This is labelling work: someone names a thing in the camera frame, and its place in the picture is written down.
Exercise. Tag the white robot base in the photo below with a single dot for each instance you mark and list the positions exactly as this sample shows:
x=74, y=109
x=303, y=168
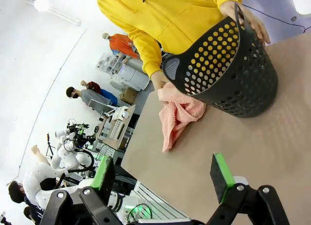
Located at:
x=122, y=202

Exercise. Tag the aluminium table frame rails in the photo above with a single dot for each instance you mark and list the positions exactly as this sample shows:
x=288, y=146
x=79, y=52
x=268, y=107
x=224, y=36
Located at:
x=158, y=200

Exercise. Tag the person's right forearm yellow sleeve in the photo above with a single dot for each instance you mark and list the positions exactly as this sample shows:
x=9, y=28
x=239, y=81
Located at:
x=148, y=52

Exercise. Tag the large white robot arm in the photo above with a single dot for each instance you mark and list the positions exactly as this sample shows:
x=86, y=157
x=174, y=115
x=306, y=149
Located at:
x=39, y=178

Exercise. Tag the person's right hand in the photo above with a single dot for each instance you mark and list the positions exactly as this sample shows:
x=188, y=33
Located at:
x=159, y=80

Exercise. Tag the bystander in grey shirt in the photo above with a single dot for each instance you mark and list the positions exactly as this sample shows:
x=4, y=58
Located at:
x=90, y=98

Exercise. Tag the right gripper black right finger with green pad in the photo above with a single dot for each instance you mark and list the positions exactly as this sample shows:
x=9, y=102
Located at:
x=219, y=178

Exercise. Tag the cluttered wooden desk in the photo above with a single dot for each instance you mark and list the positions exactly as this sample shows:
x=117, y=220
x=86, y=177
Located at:
x=116, y=130

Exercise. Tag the long ceiling light tube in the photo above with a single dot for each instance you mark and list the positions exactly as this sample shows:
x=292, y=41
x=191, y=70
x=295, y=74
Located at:
x=60, y=13

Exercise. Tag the person's yellow hoodie torso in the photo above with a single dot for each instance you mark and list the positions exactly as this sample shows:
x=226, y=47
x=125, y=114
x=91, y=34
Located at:
x=167, y=13

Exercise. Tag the pink towel with red stripe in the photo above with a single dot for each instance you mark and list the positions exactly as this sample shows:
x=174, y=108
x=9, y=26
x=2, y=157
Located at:
x=175, y=120

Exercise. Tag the bystander in blue shirt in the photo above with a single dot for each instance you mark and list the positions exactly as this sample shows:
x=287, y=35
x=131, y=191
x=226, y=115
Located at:
x=104, y=92

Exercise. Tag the person's left hand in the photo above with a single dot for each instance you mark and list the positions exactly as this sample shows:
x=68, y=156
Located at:
x=255, y=21

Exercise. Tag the white cylindrical machine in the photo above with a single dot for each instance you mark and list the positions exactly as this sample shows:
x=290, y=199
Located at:
x=132, y=75

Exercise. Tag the bystander in orange shirt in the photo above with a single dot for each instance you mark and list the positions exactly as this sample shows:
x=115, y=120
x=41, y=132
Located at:
x=120, y=44

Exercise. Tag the black perforated plastic basket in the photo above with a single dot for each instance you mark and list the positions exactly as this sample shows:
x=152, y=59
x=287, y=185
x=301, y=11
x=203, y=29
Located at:
x=250, y=84

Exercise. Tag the small white robot arm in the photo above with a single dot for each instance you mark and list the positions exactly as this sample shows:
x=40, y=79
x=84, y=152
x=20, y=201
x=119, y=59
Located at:
x=63, y=147

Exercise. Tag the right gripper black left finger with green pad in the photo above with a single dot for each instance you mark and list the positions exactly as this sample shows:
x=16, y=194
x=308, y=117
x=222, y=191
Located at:
x=103, y=176

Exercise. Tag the dark-haired bystander in navy top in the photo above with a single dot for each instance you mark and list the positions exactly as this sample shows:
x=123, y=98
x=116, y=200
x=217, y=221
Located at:
x=19, y=195

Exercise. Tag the brown cardboard box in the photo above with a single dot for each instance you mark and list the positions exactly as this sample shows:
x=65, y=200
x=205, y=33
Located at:
x=128, y=95

